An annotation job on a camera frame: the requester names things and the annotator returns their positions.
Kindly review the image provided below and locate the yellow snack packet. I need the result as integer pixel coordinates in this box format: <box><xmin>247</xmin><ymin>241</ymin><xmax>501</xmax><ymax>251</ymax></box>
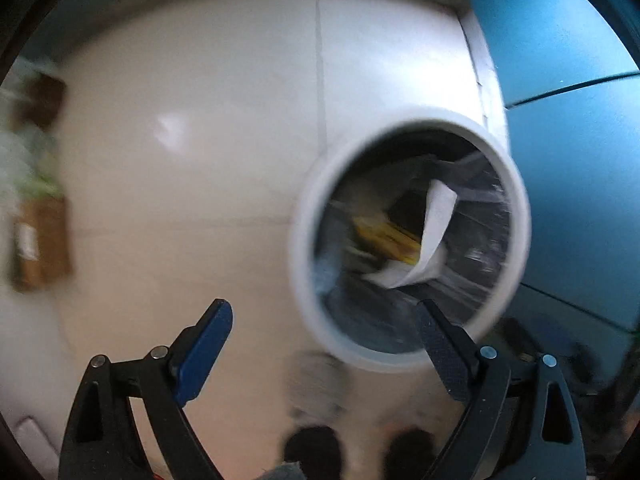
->
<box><xmin>352</xmin><ymin>216</ymin><xmax>421</xmax><ymax>266</ymax></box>

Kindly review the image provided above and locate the grey left slipper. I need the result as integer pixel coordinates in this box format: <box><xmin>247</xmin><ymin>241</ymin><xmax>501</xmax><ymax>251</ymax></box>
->
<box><xmin>287</xmin><ymin>352</ymin><xmax>351</xmax><ymax>418</ymax></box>

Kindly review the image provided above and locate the white-rimmed round trash bin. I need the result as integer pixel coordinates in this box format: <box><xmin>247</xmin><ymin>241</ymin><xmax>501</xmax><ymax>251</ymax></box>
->
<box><xmin>289</xmin><ymin>107</ymin><xmax>532</xmax><ymax>373</ymax></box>

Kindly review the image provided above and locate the black bin liner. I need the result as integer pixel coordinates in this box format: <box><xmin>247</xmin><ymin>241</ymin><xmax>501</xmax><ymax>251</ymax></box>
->
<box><xmin>312</xmin><ymin>130</ymin><xmax>512</xmax><ymax>353</ymax></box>

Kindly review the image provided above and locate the blue stove base cabinet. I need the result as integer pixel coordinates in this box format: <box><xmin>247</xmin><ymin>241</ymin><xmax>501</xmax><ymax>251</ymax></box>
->
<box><xmin>470</xmin><ymin>0</ymin><xmax>640</xmax><ymax>333</ymax></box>

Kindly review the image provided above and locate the person's right leg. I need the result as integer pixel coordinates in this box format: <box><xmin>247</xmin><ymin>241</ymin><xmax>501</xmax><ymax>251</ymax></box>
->
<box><xmin>386</xmin><ymin>427</ymin><xmax>437</xmax><ymax>480</ymax></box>

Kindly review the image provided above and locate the white crumpled paper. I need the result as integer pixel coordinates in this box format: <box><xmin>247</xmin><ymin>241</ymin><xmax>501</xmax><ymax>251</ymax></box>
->
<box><xmin>361</xmin><ymin>178</ymin><xmax>458</xmax><ymax>290</ymax></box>

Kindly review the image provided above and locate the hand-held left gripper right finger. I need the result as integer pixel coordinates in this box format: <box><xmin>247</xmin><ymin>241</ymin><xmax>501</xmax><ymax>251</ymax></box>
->
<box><xmin>415</xmin><ymin>299</ymin><xmax>587</xmax><ymax>480</ymax></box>

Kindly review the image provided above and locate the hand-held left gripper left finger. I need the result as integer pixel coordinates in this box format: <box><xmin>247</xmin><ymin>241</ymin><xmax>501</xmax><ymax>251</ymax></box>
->
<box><xmin>58</xmin><ymin>298</ymin><xmax>234</xmax><ymax>480</ymax></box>

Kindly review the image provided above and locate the brown cardboard box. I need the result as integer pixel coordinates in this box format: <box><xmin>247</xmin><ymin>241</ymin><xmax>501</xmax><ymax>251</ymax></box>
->
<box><xmin>10</xmin><ymin>195</ymin><xmax>73</xmax><ymax>293</ymax></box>

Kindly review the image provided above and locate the white crumpled plastic bag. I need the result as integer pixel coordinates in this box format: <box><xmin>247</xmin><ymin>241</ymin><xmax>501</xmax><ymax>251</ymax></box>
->
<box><xmin>0</xmin><ymin>125</ymin><xmax>66</xmax><ymax>201</ymax></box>

